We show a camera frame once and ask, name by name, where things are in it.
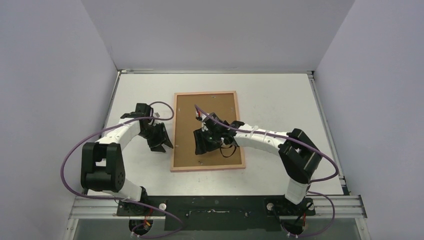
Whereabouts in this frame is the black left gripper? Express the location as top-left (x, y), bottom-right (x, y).
top-left (138, 123), bottom-right (173, 153)

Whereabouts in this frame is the brown cardboard backing board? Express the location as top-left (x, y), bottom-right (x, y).
top-left (173, 93), bottom-right (243, 168)

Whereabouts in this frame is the pink wooden picture frame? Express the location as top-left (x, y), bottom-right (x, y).
top-left (170, 91), bottom-right (247, 173)

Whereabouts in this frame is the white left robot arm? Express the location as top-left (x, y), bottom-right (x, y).
top-left (80, 103), bottom-right (174, 216)

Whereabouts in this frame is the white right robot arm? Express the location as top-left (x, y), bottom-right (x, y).
top-left (193, 111), bottom-right (322, 215)

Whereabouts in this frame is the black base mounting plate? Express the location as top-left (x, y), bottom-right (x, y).
top-left (116, 195), bottom-right (316, 232)

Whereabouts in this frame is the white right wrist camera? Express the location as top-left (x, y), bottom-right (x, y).
top-left (195, 111), bottom-right (209, 132)

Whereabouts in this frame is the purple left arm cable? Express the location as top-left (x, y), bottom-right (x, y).
top-left (60, 101), bottom-right (184, 239)

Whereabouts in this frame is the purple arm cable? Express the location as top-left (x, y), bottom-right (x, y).
top-left (60, 101), bottom-right (184, 239)
top-left (194, 104), bottom-right (340, 239)

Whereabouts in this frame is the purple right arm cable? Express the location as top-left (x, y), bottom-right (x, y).
top-left (194, 104), bottom-right (340, 239)

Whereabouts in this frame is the aluminium front rail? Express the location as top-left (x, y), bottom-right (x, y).
top-left (69, 195), bottom-right (368, 220)

